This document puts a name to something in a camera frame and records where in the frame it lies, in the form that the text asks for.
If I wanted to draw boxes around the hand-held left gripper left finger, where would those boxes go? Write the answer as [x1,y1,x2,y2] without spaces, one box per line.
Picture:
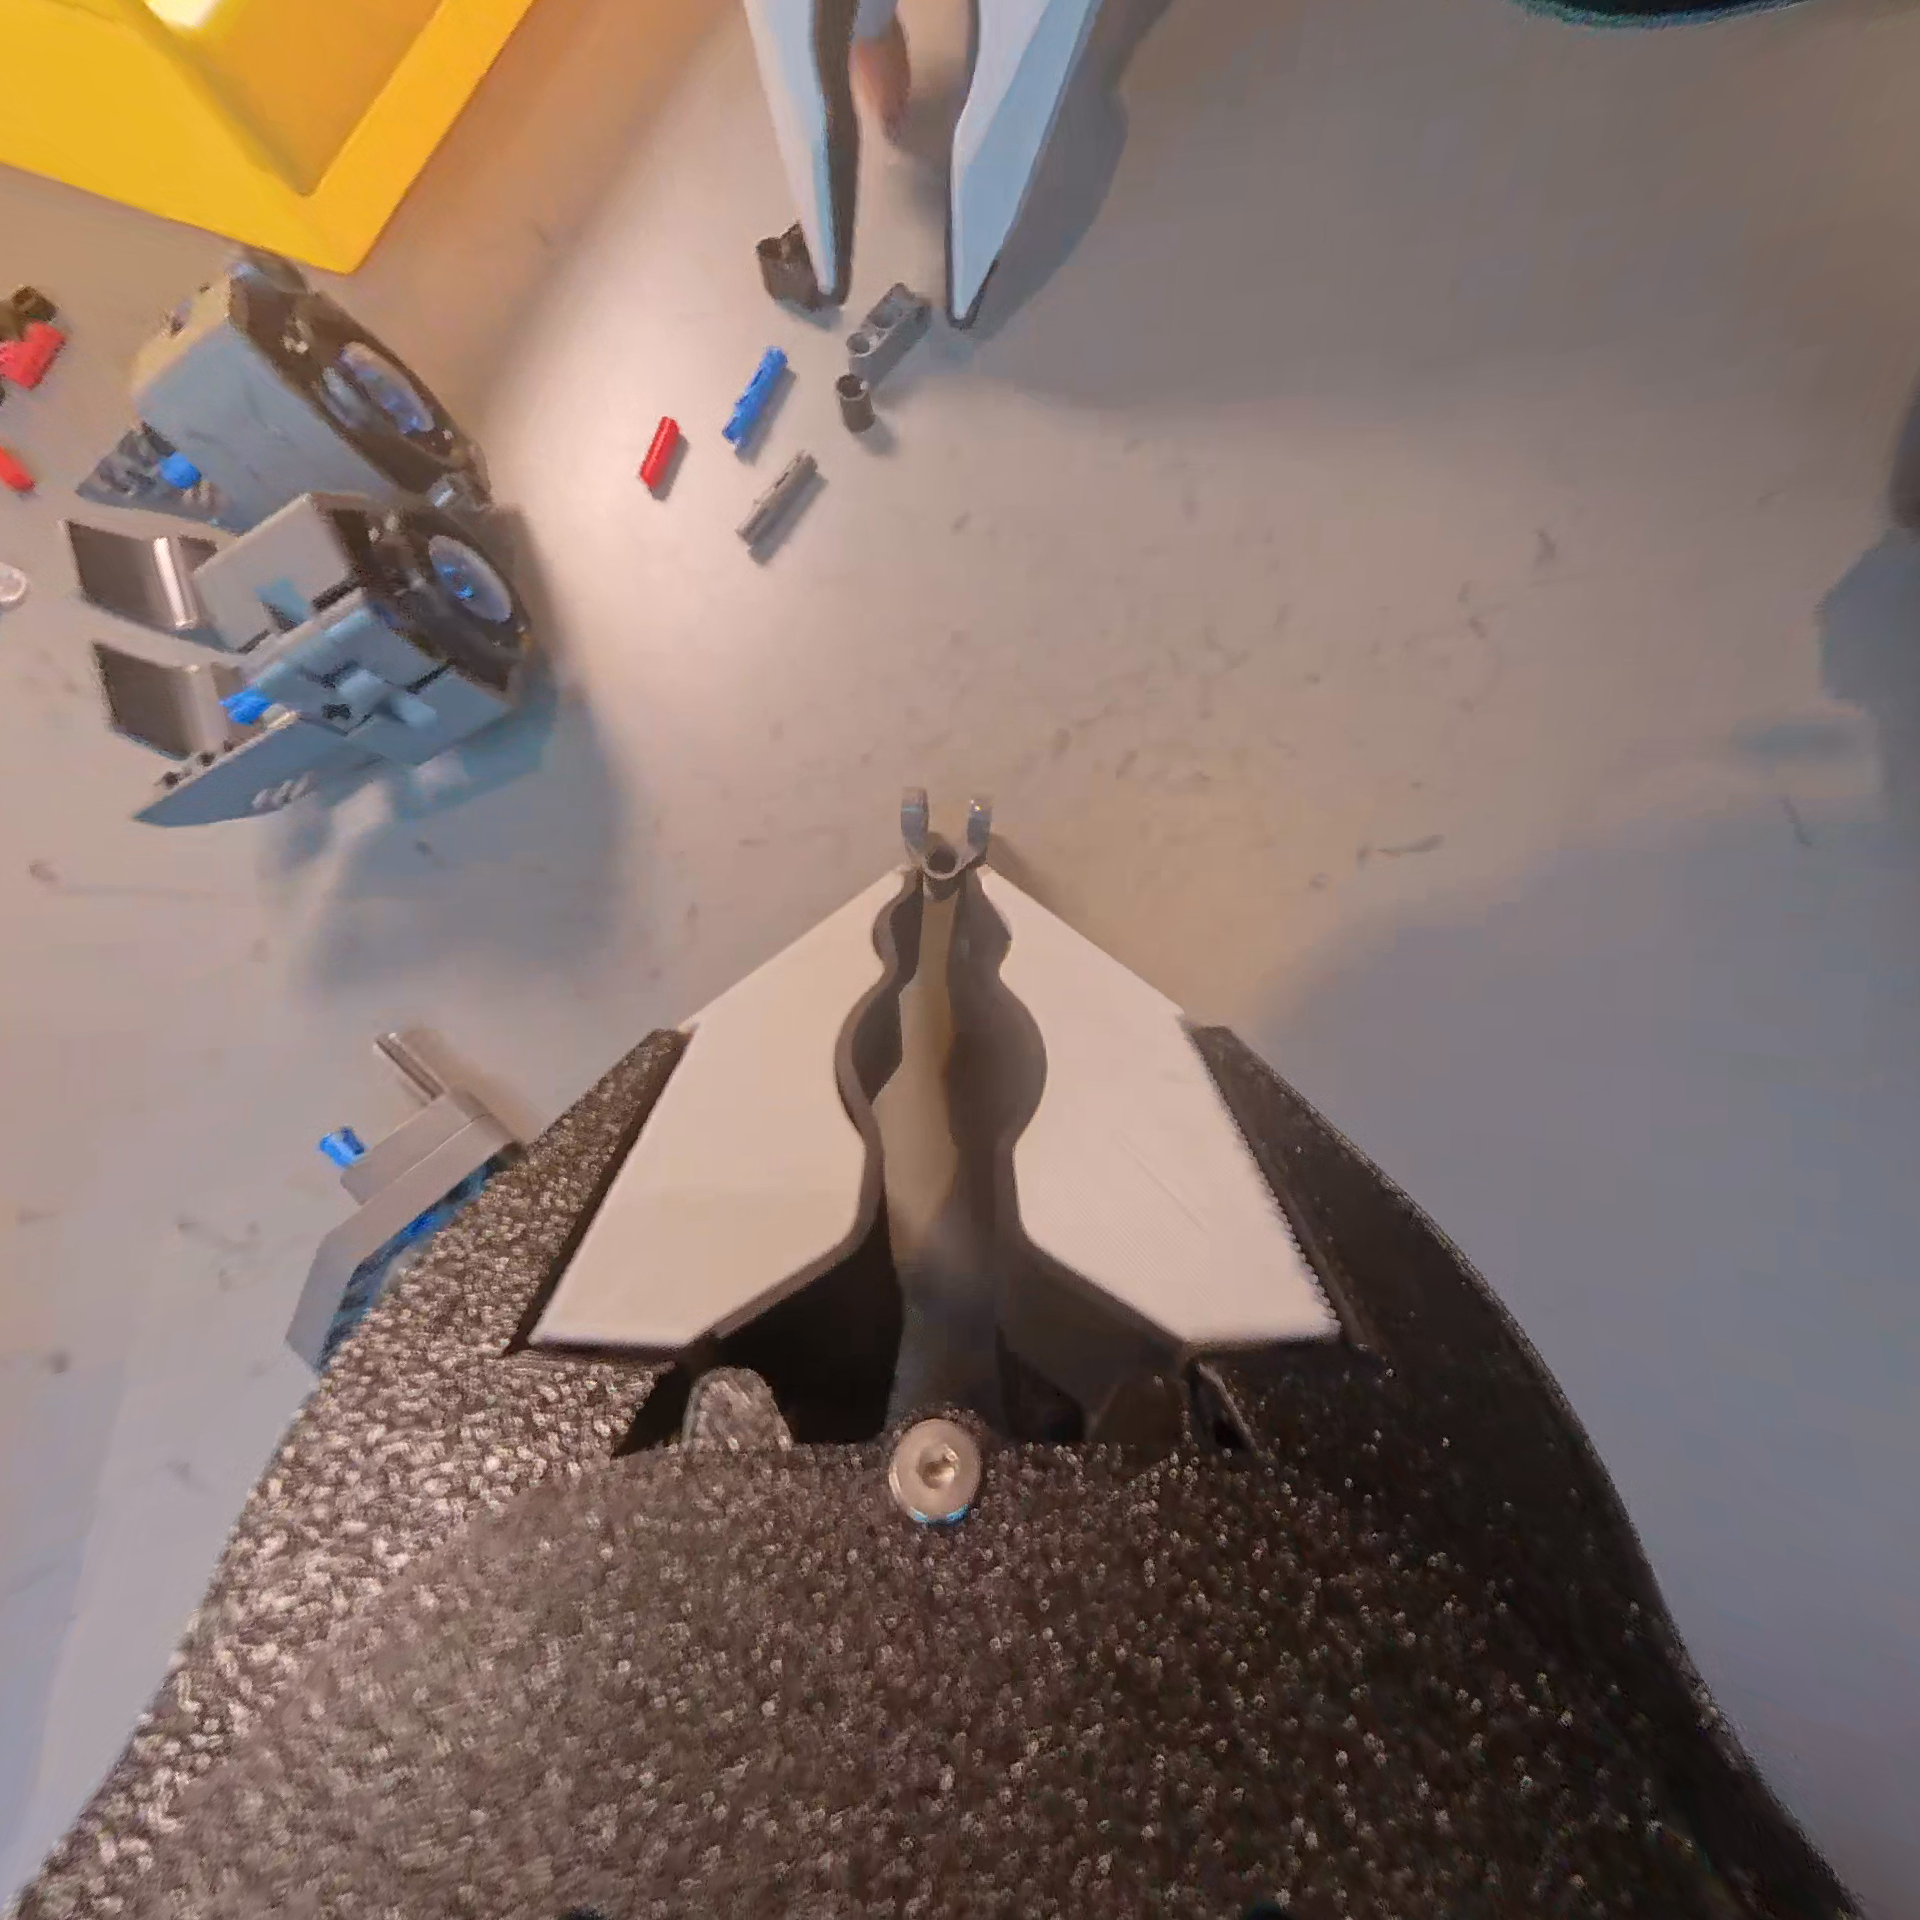
[529,867,920,1359]

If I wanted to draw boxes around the grey bent building beam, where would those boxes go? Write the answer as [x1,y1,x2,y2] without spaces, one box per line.
[285,1027,518,1369]

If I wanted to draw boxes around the grey desk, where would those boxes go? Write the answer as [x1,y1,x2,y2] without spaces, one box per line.
[0,0,1920,1861]

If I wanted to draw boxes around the yellow bin with dividers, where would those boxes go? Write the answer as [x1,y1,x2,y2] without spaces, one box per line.
[0,0,533,277]

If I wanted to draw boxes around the grey forked clip piece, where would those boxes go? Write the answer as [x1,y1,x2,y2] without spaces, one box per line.
[900,790,995,902]

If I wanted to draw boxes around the scattered small building pieces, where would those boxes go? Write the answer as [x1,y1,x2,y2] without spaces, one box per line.
[0,285,68,608]

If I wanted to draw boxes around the grey axle pin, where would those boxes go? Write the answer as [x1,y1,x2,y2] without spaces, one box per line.
[737,452,823,541]

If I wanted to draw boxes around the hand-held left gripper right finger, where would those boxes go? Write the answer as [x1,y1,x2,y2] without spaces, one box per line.
[960,870,1342,1351]

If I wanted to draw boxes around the grey toy robot head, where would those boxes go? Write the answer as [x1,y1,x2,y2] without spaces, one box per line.
[60,254,533,827]

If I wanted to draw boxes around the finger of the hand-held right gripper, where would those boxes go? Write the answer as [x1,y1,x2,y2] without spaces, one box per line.
[746,0,860,300]
[945,0,1105,329]

